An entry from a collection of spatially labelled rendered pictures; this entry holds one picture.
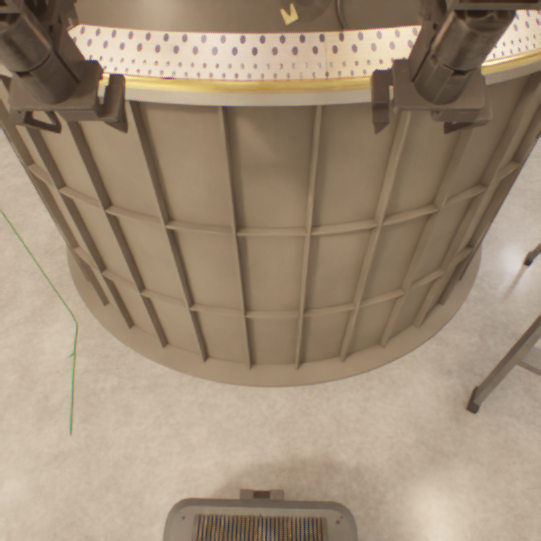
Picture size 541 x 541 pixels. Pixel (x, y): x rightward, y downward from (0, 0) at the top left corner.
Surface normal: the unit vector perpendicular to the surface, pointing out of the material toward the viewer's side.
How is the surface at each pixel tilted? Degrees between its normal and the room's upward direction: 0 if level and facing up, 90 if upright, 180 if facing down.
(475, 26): 30
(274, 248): 90
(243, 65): 43
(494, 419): 0
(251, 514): 0
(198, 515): 0
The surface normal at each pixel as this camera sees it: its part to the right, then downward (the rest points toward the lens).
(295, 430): -0.01, -0.66
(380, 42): 0.12, 0.02
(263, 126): -0.04, 0.75
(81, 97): -0.02, -0.19
